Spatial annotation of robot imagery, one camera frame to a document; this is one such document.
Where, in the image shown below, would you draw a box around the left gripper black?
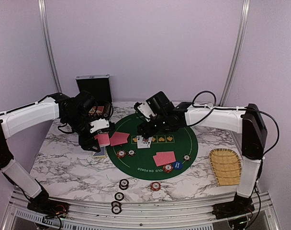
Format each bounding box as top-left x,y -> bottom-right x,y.
63,112 -> 101,152

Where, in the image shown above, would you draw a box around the face-up community cards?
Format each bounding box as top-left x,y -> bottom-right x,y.
136,136 -> 152,149

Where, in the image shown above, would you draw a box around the dealt red-backed cards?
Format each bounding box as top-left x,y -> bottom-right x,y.
110,132 -> 130,147

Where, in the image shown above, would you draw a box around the small orange chip pile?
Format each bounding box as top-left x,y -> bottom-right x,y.
116,150 -> 126,158
163,164 -> 173,173

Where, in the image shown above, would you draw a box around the dark chips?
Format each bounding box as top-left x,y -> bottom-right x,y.
128,149 -> 136,157

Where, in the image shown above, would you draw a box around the blue small blind button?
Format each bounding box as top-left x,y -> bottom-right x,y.
172,161 -> 183,170

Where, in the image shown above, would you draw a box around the dark brown chip stack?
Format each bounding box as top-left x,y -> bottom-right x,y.
119,179 -> 129,190

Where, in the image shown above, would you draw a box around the orange red chip stack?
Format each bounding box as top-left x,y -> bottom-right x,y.
151,182 -> 161,191

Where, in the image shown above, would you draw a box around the red-backed playing card deck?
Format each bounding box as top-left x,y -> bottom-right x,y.
95,133 -> 110,147

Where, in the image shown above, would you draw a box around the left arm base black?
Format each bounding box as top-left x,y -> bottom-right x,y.
27,187 -> 69,218

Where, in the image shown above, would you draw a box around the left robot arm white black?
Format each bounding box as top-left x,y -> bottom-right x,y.
0,92 -> 110,213

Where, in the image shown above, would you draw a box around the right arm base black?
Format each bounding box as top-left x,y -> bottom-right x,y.
212,193 -> 255,219

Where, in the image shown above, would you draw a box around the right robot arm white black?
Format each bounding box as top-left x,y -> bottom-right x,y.
134,91 -> 272,215

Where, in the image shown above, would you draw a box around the playing card box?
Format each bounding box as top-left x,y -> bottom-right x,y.
92,147 -> 106,159

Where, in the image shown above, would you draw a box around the round green poker mat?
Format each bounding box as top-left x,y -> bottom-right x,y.
107,114 -> 198,181

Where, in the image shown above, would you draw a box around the card deck box in case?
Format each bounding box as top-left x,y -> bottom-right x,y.
89,106 -> 104,115

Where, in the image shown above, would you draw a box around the right chip row in case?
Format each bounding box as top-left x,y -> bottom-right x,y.
103,103 -> 112,118

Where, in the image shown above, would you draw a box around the aluminium poker case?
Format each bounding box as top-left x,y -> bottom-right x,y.
76,74 -> 113,119

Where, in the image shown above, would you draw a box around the fallen dark chip on table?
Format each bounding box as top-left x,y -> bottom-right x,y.
114,192 -> 124,201

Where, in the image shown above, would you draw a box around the woven bamboo tray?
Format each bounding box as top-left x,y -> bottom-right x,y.
209,149 -> 242,186

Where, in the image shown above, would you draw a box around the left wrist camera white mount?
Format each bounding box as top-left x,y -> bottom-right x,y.
90,119 -> 115,133

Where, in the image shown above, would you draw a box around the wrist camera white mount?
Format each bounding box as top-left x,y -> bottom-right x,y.
134,102 -> 155,120
90,119 -> 115,133

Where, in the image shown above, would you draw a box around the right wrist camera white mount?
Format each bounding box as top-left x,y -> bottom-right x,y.
134,102 -> 155,120

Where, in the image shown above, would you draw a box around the fallen dark chip lower rail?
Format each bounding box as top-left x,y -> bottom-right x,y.
112,206 -> 122,215

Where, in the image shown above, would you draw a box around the front aluminium rail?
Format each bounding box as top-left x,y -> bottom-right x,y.
1,191 -> 280,230

